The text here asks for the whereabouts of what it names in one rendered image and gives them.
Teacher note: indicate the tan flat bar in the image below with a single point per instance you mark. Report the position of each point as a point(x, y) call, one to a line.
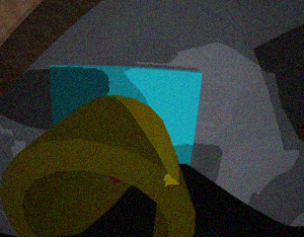
point(28, 28)

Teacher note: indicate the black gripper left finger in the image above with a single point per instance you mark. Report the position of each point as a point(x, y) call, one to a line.
point(133, 215)

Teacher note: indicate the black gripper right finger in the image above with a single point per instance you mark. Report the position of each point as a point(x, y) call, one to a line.
point(218, 214)

